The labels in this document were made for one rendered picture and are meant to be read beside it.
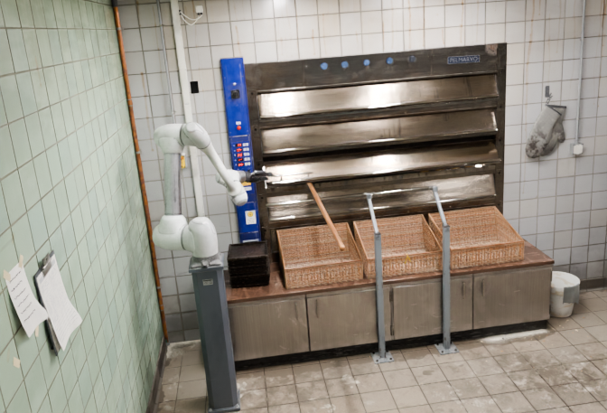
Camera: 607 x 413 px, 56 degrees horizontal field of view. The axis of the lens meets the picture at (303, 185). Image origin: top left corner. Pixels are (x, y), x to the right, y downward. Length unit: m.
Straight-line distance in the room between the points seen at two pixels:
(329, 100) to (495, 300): 1.89
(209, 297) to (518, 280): 2.23
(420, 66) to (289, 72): 0.97
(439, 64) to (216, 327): 2.44
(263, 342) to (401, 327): 0.99
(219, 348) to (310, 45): 2.14
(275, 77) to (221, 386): 2.12
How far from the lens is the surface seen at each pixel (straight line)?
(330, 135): 4.26
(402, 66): 4.33
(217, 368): 3.78
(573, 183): 5.07
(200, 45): 4.13
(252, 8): 4.13
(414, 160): 4.41
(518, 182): 4.83
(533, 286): 4.54
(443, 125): 4.47
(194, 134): 3.43
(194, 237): 3.43
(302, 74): 4.19
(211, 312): 3.59
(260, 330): 4.11
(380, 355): 4.30
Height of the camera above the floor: 2.34
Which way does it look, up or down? 16 degrees down
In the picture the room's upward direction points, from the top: 4 degrees counter-clockwise
